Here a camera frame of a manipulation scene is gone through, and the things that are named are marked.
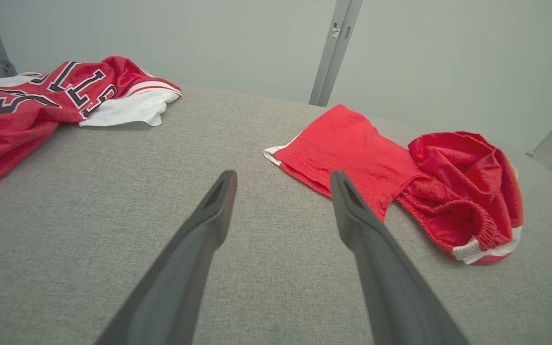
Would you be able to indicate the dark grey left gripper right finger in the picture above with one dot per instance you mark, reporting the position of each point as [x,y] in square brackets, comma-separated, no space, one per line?
[386,282]

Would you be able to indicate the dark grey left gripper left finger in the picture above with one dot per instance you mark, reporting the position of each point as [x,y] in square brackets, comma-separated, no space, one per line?
[180,278]

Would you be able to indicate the red shorts with white trim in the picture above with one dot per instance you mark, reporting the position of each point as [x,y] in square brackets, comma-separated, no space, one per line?
[352,148]

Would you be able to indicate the red and white numbered jersey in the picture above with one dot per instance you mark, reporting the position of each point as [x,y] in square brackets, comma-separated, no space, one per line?
[17,124]

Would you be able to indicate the grey metal frame post with slot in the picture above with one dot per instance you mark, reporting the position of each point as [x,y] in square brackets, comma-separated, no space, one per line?
[337,48]

